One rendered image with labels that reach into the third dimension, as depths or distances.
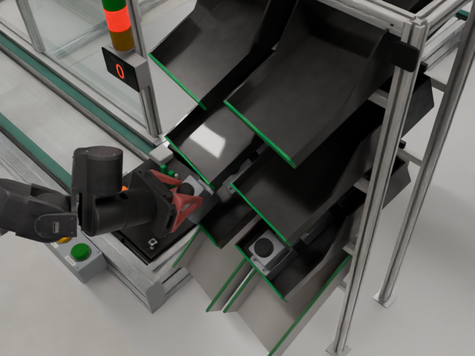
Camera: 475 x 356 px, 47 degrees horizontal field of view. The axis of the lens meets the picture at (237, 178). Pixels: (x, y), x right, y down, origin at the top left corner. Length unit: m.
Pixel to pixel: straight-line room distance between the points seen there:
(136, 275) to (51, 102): 0.73
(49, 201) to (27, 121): 0.93
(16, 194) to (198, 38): 0.33
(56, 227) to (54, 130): 0.88
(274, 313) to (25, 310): 0.60
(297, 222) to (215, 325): 0.53
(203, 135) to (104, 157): 0.18
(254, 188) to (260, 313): 0.34
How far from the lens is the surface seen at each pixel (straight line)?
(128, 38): 1.26
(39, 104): 1.75
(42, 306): 1.36
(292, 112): 0.67
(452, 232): 1.45
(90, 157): 0.77
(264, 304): 1.07
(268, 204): 0.79
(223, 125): 0.87
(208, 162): 0.85
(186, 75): 0.75
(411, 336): 1.27
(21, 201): 0.78
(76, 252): 1.27
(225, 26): 0.77
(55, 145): 1.60
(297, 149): 0.62
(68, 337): 1.30
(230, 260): 1.09
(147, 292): 1.20
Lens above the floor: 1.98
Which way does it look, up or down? 49 degrees down
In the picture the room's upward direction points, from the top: 3 degrees counter-clockwise
